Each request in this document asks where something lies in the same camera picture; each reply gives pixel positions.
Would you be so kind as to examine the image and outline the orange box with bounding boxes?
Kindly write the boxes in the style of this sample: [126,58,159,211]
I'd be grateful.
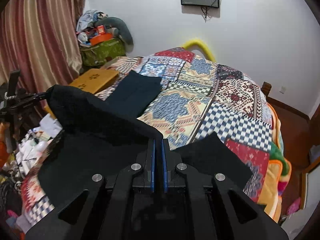
[89,33,113,46]

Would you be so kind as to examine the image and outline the yellow curved bed rail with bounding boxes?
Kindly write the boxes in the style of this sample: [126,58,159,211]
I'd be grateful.
[182,38,216,62]

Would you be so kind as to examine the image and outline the folded dark teal garment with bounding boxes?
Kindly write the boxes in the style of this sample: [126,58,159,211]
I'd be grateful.
[105,70,162,118]

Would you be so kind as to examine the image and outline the striped pink beige curtain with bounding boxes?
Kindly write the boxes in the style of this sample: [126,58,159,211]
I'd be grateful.
[1,0,85,93]

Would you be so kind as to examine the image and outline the patchwork patterned bedspread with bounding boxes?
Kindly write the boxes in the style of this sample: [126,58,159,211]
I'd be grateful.
[22,48,272,225]

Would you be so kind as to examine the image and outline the white crumpled cloth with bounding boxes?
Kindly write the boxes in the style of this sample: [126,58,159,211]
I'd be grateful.
[40,114,62,138]

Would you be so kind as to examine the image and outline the wooden lap board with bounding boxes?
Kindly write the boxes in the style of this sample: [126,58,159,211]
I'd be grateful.
[44,69,119,121]

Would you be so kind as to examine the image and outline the grey neck pillow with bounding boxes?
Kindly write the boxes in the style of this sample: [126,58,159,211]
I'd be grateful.
[100,17,133,45]

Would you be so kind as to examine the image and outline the wooden bed post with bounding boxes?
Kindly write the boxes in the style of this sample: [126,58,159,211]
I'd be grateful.
[261,82,272,97]

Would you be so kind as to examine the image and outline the black pants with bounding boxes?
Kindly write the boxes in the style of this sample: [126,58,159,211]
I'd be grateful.
[38,85,252,206]

